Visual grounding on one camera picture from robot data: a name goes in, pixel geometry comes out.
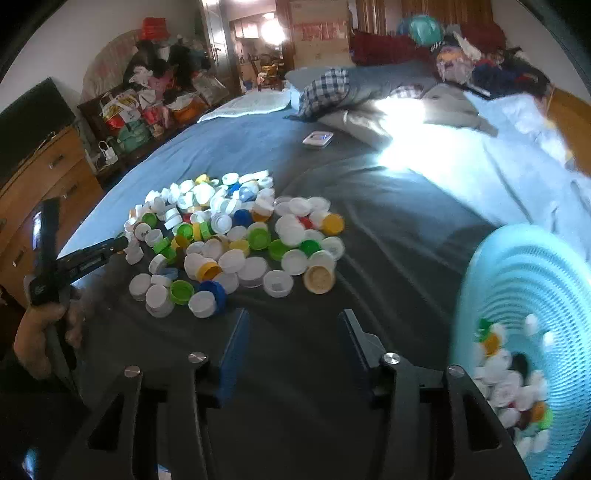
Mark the grey pillow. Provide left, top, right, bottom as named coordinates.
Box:
left=284, top=60, right=439, bottom=112

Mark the person's left hand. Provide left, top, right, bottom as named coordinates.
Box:
left=14, top=288, right=86, bottom=380

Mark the cardboard box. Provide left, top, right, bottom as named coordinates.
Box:
left=290, top=0, right=352, bottom=70

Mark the blue bed sheet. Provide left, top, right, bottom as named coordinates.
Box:
left=58, top=106, right=522, bottom=480

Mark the dark red cloth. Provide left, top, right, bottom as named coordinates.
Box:
left=348, top=28, right=435, bottom=68

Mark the wooden headboard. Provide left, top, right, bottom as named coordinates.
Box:
left=547, top=88, right=591, bottom=178

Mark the checkered cloth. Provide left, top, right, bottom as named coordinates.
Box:
left=295, top=68, right=352, bottom=120

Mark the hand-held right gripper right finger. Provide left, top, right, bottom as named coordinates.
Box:
left=339, top=309, right=532, bottom=480

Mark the pile of plastic bottle caps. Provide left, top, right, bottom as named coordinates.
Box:
left=471, top=314, right=555, bottom=459
left=124, top=170, right=346, bottom=319

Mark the small white box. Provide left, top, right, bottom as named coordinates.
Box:
left=302, top=130, right=334, bottom=149

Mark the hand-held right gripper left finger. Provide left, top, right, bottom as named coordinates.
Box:
left=60, top=308, right=252, bottom=480

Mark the black television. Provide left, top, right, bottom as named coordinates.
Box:
left=0, top=78, right=77, bottom=185

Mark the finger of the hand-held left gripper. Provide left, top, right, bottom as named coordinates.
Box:
left=55, top=235, right=130, bottom=283

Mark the teal plastic basket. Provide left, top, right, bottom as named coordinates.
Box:
left=450, top=224, right=591, bottom=480

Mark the white quilt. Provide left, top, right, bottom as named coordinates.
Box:
left=376, top=92, right=591, bottom=264

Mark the heap of bags and clutter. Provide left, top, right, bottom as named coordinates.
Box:
left=78, top=17, right=232, bottom=155

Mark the wooden dresser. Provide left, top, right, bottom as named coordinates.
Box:
left=0, top=127, right=105, bottom=305

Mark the heap of clothes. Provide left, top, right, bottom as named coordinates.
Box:
left=434, top=23, right=555, bottom=100

